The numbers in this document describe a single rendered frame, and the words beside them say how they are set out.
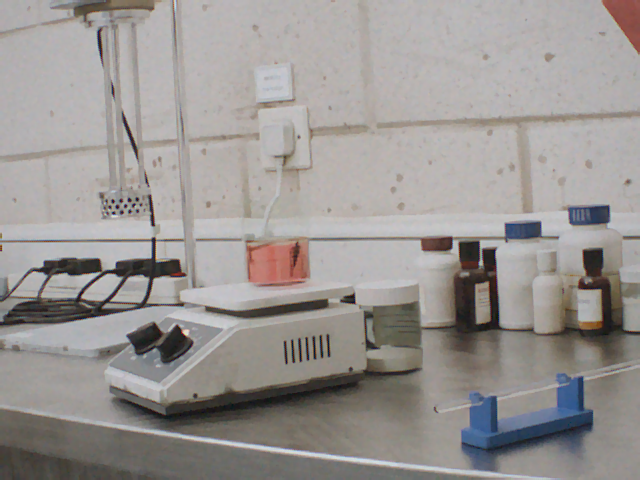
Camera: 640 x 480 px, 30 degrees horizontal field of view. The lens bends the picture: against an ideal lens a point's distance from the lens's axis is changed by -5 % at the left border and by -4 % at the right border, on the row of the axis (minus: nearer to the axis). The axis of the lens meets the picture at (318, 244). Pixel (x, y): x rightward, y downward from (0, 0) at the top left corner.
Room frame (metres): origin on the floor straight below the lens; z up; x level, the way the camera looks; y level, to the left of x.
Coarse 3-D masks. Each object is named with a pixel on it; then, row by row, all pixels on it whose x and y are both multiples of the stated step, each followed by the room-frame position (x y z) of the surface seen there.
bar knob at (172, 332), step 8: (176, 328) 1.02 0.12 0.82; (168, 336) 1.01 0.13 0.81; (176, 336) 1.02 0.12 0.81; (184, 336) 1.03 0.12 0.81; (160, 344) 1.01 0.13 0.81; (168, 344) 1.01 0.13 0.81; (176, 344) 1.02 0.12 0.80; (184, 344) 1.02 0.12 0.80; (192, 344) 1.02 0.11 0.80; (160, 352) 1.01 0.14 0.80; (168, 352) 1.01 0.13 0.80; (176, 352) 1.01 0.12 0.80; (184, 352) 1.01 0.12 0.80; (168, 360) 1.01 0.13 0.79
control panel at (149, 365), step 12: (168, 324) 1.09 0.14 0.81; (180, 324) 1.08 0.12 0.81; (192, 324) 1.06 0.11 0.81; (192, 336) 1.04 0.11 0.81; (204, 336) 1.02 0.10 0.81; (216, 336) 1.01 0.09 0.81; (132, 348) 1.08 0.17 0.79; (192, 348) 1.01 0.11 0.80; (120, 360) 1.07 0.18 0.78; (132, 360) 1.06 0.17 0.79; (144, 360) 1.04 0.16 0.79; (156, 360) 1.03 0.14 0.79; (180, 360) 1.00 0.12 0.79; (132, 372) 1.03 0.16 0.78; (144, 372) 1.02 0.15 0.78; (156, 372) 1.00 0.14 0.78; (168, 372) 0.99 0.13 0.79
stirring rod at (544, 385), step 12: (636, 360) 0.90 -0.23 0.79; (588, 372) 0.87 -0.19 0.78; (600, 372) 0.88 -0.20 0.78; (612, 372) 0.88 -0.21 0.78; (540, 384) 0.85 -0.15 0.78; (552, 384) 0.85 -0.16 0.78; (564, 384) 0.86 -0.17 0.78; (480, 396) 0.82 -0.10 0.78; (504, 396) 0.83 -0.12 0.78; (444, 408) 0.81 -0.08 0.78; (456, 408) 0.81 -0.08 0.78
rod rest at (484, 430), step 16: (576, 384) 0.86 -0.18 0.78; (496, 400) 0.82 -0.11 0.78; (560, 400) 0.87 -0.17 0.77; (576, 400) 0.86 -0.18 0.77; (480, 416) 0.83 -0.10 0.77; (496, 416) 0.82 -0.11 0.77; (528, 416) 0.85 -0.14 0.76; (544, 416) 0.85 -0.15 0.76; (560, 416) 0.85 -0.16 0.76; (576, 416) 0.85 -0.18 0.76; (592, 416) 0.86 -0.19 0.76; (464, 432) 0.83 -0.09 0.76; (480, 432) 0.82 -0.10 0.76; (496, 432) 0.82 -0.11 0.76; (512, 432) 0.82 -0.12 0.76; (528, 432) 0.83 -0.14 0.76; (544, 432) 0.83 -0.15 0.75
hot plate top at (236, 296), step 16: (208, 288) 1.12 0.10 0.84; (224, 288) 1.12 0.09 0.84; (240, 288) 1.11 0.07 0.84; (304, 288) 1.08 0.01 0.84; (320, 288) 1.07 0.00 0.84; (336, 288) 1.07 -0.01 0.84; (352, 288) 1.08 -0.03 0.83; (208, 304) 1.06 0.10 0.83; (224, 304) 1.04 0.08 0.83; (240, 304) 1.02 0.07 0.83; (256, 304) 1.03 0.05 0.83; (272, 304) 1.04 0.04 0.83; (288, 304) 1.05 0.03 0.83
